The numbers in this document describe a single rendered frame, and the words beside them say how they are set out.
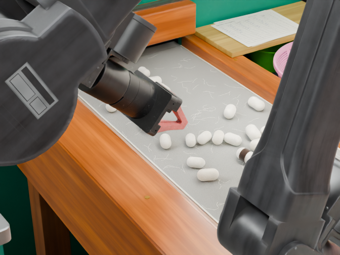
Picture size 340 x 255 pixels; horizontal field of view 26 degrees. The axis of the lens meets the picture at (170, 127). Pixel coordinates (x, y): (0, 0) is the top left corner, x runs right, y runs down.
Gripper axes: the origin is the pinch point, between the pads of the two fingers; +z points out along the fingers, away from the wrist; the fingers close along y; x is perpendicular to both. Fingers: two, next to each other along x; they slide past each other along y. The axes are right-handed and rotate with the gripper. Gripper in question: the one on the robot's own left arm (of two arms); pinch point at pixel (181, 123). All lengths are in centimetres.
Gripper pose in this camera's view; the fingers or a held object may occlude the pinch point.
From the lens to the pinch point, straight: 112.9
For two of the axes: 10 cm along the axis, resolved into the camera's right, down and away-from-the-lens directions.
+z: 6.4, 3.5, 6.8
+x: -5.5, 8.3, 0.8
